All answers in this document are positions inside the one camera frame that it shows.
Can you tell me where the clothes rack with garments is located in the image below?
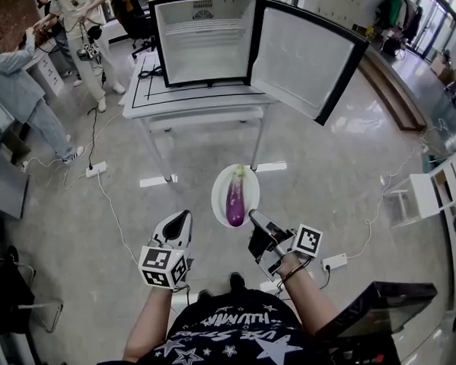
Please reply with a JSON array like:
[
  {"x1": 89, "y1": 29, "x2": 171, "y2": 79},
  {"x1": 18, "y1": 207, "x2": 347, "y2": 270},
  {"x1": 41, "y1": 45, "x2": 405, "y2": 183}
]
[{"x1": 372, "y1": 0, "x2": 426, "y2": 47}]

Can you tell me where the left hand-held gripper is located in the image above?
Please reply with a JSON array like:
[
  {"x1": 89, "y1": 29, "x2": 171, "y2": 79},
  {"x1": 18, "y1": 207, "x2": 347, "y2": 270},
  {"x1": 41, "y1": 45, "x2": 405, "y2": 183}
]
[{"x1": 135, "y1": 209, "x2": 197, "y2": 296}]

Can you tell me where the person's black shoe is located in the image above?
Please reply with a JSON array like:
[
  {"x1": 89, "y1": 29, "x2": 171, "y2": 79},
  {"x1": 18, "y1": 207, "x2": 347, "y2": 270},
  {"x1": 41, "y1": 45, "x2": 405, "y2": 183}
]
[{"x1": 228, "y1": 271, "x2": 247, "y2": 293}]

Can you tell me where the white round plate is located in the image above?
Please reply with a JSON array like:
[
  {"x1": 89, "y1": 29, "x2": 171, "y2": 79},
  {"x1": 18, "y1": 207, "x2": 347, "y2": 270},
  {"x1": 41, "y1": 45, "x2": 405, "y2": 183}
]
[{"x1": 209, "y1": 162, "x2": 263, "y2": 230}]

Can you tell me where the black star print shirt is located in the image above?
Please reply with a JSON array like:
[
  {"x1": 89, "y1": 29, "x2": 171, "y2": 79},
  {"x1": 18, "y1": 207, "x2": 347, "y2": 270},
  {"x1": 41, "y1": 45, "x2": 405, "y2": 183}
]
[{"x1": 85, "y1": 285, "x2": 326, "y2": 365}]

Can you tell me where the metal frame chair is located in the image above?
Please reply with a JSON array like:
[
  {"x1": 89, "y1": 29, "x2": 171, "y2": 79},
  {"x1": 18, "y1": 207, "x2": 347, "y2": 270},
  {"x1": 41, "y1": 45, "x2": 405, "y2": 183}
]
[{"x1": 0, "y1": 243, "x2": 65, "y2": 338}]

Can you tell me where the white power strip cable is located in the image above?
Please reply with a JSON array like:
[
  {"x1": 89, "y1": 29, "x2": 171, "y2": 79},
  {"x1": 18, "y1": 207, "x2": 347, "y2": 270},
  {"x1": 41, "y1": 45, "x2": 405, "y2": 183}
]
[{"x1": 97, "y1": 173, "x2": 142, "y2": 267}]

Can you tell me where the white shelf unit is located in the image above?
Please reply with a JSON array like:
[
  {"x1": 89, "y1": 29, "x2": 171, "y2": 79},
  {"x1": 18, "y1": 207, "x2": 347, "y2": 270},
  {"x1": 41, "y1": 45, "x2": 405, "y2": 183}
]
[{"x1": 381, "y1": 149, "x2": 456, "y2": 228}]

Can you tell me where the black glossy case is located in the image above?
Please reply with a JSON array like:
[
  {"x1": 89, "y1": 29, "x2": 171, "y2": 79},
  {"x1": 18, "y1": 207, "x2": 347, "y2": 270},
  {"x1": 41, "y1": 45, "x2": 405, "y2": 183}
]
[{"x1": 313, "y1": 277, "x2": 442, "y2": 365}]

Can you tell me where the black coiled cable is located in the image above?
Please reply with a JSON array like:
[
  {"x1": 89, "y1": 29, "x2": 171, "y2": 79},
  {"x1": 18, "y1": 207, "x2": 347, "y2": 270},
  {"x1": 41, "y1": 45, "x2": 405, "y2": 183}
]
[{"x1": 136, "y1": 66, "x2": 164, "y2": 80}]

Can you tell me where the black round disc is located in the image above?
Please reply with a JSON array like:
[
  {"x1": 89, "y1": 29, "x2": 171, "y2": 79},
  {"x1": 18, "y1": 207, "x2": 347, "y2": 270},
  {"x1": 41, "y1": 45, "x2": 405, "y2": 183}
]
[{"x1": 4, "y1": 245, "x2": 21, "y2": 267}]

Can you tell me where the black wrist band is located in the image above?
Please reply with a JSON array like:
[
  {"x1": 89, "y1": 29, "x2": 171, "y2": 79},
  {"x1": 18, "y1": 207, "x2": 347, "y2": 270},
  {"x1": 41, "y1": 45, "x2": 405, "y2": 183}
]
[{"x1": 273, "y1": 260, "x2": 314, "y2": 283}]

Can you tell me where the white desk with drawers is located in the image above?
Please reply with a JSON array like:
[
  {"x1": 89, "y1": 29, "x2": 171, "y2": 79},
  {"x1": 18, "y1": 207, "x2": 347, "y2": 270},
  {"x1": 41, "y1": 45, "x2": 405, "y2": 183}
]
[{"x1": 21, "y1": 37, "x2": 66, "y2": 100}]

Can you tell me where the person's left forearm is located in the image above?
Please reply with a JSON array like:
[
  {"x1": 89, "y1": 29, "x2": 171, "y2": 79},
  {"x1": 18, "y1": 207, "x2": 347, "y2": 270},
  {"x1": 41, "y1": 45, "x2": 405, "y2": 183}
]
[{"x1": 118, "y1": 283, "x2": 178, "y2": 363}]

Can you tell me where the long wooden bench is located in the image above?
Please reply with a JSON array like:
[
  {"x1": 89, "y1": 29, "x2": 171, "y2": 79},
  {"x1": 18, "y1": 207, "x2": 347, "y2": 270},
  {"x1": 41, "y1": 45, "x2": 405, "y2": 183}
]
[{"x1": 356, "y1": 43, "x2": 428, "y2": 135}]

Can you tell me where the grey cabinet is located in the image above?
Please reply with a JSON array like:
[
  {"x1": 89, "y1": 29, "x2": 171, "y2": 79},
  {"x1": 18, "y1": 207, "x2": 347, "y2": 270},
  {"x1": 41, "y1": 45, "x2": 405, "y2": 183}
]
[{"x1": 0, "y1": 146, "x2": 33, "y2": 221}]

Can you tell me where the black floor cable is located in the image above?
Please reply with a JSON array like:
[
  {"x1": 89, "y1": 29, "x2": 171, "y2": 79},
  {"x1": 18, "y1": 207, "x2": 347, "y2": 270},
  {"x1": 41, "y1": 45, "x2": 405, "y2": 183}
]
[{"x1": 85, "y1": 106, "x2": 102, "y2": 171}]

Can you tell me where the person's right forearm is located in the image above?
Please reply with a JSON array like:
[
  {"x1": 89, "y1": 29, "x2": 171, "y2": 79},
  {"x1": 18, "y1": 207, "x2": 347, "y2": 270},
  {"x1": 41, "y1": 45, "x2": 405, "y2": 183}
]
[{"x1": 280, "y1": 250, "x2": 342, "y2": 338}]

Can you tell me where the white power strip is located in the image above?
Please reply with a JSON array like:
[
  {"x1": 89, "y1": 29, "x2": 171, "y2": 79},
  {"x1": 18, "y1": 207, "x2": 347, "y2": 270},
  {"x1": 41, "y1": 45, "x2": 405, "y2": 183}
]
[
  {"x1": 321, "y1": 251, "x2": 349, "y2": 272},
  {"x1": 85, "y1": 161, "x2": 110, "y2": 178}
]

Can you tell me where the long white floor cable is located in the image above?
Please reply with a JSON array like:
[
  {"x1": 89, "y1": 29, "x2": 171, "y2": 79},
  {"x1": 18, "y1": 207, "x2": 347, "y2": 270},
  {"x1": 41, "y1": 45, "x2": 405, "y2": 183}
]
[{"x1": 339, "y1": 127, "x2": 456, "y2": 260}]

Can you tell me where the grey locker wall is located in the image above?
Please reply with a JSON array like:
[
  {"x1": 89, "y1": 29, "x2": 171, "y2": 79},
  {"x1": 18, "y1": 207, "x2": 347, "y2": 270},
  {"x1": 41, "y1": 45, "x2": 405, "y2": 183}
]
[{"x1": 313, "y1": 0, "x2": 373, "y2": 25}]

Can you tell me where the white table with black lines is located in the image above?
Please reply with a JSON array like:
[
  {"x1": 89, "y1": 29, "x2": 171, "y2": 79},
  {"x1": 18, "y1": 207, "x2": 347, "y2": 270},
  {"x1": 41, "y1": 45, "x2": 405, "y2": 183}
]
[{"x1": 118, "y1": 45, "x2": 280, "y2": 186}]

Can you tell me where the black mini fridge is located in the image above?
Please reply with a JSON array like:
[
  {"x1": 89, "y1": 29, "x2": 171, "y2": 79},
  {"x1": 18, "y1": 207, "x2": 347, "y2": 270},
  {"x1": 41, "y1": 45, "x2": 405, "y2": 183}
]
[{"x1": 148, "y1": 0, "x2": 375, "y2": 136}]

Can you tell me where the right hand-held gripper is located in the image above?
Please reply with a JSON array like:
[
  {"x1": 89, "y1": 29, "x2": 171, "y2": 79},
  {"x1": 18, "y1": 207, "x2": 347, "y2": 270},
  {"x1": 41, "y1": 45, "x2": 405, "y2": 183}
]
[{"x1": 245, "y1": 205, "x2": 326, "y2": 285}]

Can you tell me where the purple eggplant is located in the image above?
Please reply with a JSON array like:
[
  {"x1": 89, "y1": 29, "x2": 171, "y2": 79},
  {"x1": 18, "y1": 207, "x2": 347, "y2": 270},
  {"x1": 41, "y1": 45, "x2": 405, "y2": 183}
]
[{"x1": 222, "y1": 164, "x2": 250, "y2": 229}]

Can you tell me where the black office chair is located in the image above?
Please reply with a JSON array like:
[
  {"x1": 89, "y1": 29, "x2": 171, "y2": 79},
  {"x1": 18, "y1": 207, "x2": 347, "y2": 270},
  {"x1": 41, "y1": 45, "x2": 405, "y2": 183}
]
[{"x1": 111, "y1": 0, "x2": 158, "y2": 61}]

